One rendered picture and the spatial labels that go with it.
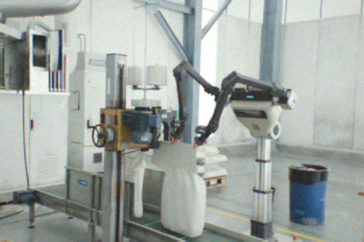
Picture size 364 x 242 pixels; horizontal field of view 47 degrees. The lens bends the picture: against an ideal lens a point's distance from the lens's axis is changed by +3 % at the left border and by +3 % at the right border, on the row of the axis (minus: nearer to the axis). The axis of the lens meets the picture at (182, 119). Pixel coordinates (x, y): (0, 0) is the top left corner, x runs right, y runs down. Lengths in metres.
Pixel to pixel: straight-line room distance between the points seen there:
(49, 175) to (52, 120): 0.76
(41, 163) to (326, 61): 7.88
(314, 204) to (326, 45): 6.93
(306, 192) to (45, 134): 3.46
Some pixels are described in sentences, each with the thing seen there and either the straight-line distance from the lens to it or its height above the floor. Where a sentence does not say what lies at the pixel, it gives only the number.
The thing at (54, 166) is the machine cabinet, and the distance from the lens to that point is 6.04.
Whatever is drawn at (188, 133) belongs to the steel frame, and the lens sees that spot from 9.37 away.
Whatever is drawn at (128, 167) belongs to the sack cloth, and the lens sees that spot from 3.63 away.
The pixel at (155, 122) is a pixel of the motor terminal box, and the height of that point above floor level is 1.25.
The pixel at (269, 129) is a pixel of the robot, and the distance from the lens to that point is 3.32.
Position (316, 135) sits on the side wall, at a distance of 11.49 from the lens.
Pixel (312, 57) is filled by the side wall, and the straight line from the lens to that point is 11.61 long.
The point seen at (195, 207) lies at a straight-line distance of 3.17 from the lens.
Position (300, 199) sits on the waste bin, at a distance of 5.11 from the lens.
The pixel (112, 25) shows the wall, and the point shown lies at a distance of 8.19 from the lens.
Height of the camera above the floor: 1.44
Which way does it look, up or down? 3 degrees down
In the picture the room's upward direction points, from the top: 2 degrees clockwise
